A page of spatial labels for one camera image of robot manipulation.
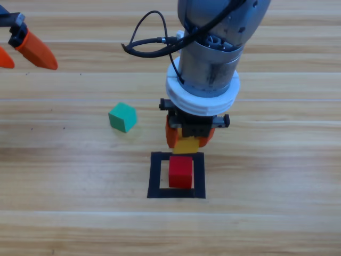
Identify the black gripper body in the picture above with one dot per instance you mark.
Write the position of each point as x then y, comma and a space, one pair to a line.
195, 128
8, 21

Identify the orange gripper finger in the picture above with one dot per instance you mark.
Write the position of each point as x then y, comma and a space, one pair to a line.
37, 53
206, 140
171, 137
5, 61

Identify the yellow cube block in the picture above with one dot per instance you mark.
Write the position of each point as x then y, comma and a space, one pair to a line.
186, 146

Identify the red cube block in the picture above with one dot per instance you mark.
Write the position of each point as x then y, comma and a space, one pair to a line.
180, 173

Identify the green cube block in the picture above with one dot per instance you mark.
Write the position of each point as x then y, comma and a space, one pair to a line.
122, 117

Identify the black tape rectangle outline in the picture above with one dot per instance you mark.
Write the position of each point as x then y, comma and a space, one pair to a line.
154, 176

